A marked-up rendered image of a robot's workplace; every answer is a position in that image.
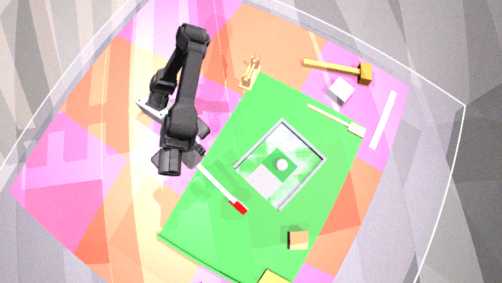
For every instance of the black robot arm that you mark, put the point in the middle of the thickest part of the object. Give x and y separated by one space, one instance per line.
181 122

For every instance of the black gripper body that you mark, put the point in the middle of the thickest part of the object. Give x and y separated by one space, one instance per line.
203 131

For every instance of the white golf ball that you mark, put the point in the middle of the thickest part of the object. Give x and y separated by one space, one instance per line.
281 165

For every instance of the green flat mat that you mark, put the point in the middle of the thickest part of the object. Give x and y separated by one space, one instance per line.
207 226

